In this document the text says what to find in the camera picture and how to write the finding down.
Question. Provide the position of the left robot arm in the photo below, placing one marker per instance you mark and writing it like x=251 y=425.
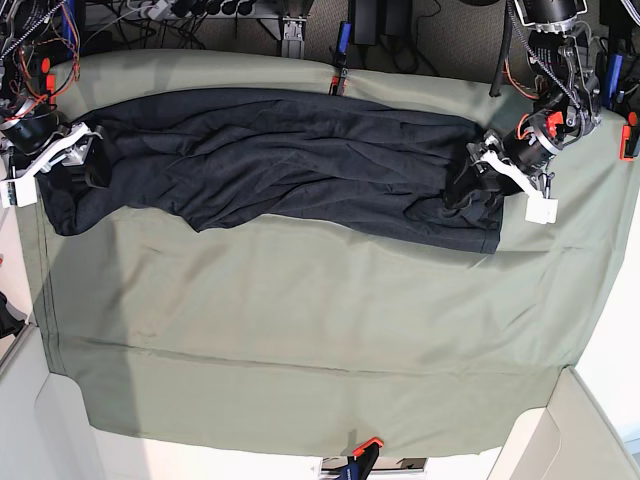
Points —
x=565 y=109

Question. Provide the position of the orange black clamp centre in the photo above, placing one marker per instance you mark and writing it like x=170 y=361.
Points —
x=338 y=82

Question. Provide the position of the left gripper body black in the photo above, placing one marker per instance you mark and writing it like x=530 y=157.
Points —
x=492 y=144

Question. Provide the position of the metal table bracket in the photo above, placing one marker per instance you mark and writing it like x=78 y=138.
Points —
x=292 y=44

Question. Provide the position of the green table cloth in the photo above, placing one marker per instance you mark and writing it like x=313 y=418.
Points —
x=303 y=337

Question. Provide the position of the orange black clamp bottom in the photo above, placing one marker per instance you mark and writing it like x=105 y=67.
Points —
x=362 y=460

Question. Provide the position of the beige plastic bin left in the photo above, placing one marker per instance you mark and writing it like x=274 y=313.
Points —
x=45 y=430

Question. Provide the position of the dark long-sleeve T-shirt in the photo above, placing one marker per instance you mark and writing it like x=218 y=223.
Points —
x=221 y=157

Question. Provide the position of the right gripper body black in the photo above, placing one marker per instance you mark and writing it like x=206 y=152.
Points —
x=71 y=155

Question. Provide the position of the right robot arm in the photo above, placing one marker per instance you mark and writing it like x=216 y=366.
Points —
x=31 y=30

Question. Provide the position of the orange black clamp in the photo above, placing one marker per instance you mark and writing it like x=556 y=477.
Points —
x=338 y=82
x=630 y=142
x=362 y=460
x=47 y=79

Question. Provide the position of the orange black clamp right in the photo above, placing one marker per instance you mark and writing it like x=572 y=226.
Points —
x=630 y=142

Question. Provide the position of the beige plastic bin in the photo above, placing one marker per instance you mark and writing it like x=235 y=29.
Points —
x=45 y=430
x=570 y=438

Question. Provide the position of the orange black clamp far left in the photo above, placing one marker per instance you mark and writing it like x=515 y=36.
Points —
x=47 y=79

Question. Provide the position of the beige plastic bin right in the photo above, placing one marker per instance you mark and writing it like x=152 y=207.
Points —
x=570 y=438

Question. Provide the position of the blue clamp handle right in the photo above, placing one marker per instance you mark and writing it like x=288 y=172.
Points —
x=609 y=64

